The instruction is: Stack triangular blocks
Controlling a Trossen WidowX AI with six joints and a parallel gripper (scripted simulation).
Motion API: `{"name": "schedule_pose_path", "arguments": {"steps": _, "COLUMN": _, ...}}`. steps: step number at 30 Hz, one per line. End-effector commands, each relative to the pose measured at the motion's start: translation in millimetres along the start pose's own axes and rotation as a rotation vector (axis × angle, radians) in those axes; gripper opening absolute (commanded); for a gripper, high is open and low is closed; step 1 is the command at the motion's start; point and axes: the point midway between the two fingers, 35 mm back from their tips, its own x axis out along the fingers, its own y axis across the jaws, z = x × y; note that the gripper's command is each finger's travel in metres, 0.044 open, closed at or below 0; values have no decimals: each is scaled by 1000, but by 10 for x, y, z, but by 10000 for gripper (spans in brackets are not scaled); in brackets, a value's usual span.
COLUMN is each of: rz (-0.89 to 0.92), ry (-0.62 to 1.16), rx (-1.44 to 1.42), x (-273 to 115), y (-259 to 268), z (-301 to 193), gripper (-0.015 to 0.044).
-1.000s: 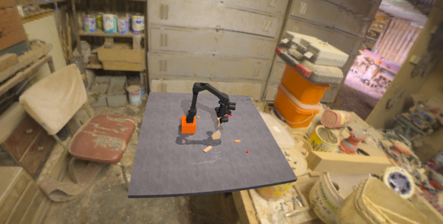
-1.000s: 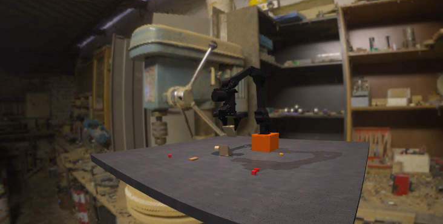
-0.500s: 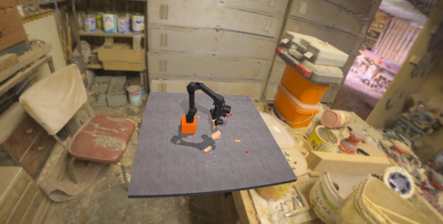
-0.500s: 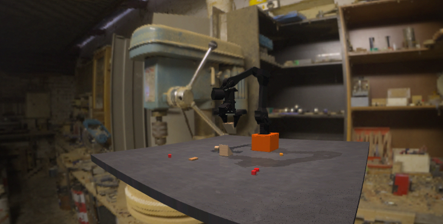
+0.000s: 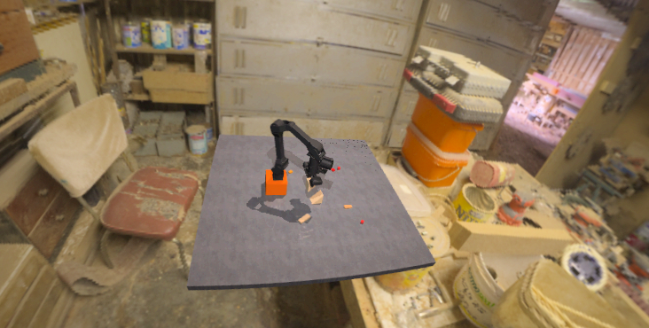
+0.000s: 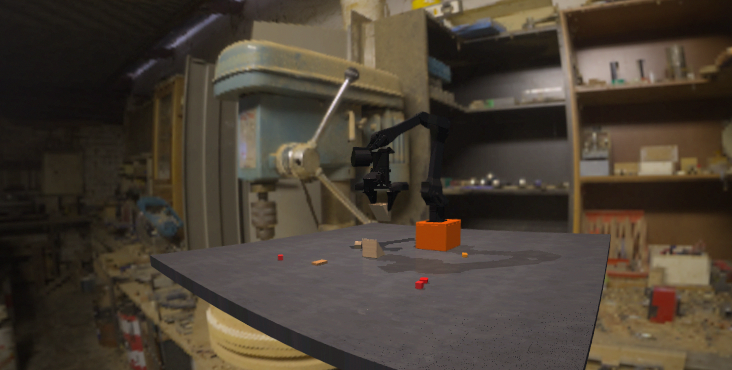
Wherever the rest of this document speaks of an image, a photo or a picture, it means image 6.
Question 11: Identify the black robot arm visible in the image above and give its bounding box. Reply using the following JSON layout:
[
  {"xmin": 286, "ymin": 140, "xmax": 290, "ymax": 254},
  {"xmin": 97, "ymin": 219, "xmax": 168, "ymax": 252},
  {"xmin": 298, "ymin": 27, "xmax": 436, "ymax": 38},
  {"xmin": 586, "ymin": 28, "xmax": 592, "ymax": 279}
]
[{"xmin": 351, "ymin": 111, "xmax": 450, "ymax": 223}]

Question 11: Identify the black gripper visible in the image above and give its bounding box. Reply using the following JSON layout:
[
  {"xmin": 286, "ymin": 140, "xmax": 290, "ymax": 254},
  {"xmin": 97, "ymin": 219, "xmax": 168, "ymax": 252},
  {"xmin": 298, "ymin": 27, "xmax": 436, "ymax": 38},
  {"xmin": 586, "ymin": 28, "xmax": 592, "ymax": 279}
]
[{"xmin": 355, "ymin": 166, "xmax": 409, "ymax": 212}]

